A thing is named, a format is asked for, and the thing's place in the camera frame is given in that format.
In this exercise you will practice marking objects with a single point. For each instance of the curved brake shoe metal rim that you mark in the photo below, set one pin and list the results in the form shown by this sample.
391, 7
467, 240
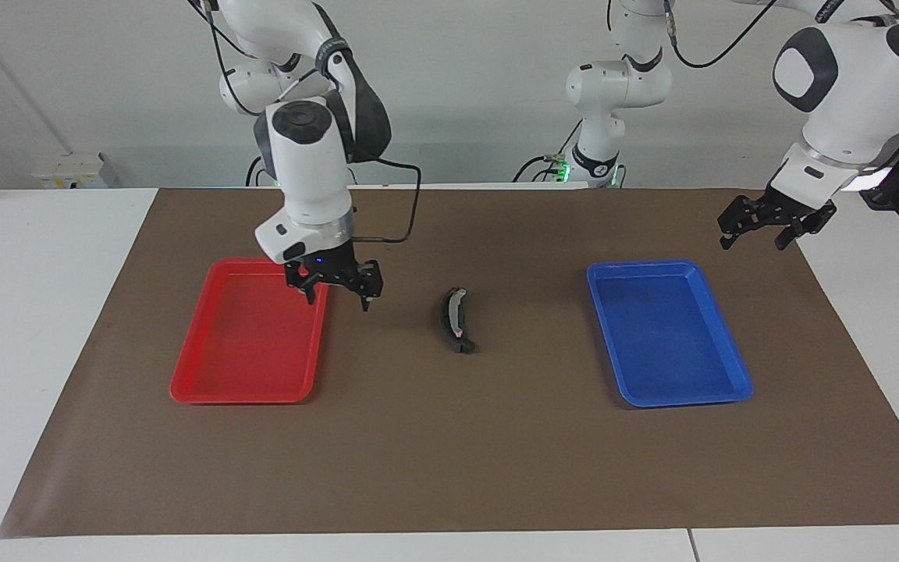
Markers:
457, 312

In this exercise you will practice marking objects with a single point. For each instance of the white wall socket box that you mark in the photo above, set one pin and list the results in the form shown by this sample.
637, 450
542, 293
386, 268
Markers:
71, 172

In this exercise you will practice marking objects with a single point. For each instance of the brown table mat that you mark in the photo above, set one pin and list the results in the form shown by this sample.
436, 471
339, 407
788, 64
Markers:
449, 453

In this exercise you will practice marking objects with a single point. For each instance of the red plastic tray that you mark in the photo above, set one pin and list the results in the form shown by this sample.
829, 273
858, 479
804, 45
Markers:
246, 343

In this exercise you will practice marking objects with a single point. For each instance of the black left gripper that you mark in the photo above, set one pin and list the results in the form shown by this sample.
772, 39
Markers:
781, 207

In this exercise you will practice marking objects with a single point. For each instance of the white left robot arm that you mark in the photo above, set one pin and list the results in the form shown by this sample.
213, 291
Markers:
855, 94

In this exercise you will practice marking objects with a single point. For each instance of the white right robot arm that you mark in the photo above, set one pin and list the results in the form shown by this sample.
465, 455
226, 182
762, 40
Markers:
309, 172

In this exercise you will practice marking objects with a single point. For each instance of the blue plastic tray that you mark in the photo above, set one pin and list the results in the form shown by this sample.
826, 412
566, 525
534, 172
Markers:
668, 336

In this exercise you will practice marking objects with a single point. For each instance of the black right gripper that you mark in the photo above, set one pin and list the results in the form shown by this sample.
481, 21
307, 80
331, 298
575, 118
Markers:
332, 269

